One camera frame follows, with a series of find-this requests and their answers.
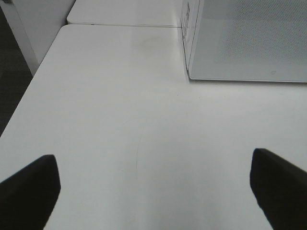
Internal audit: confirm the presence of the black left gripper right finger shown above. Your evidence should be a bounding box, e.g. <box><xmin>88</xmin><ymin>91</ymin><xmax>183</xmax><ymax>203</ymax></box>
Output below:
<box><xmin>249</xmin><ymin>149</ymin><xmax>307</xmax><ymax>230</ymax></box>

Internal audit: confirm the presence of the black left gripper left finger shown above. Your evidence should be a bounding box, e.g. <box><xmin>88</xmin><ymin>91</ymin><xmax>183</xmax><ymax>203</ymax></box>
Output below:
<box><xmin>0</xmin><ymin>155</ymin><xmax>61</xmax><ymax>230</ymax></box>

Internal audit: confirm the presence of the white microwave oven body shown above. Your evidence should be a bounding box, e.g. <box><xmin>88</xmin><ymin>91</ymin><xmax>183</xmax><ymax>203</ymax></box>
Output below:
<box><xmin>179</xmin><ymin>0</ymin><xmax>307</xmax><ymax>83</ymax></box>

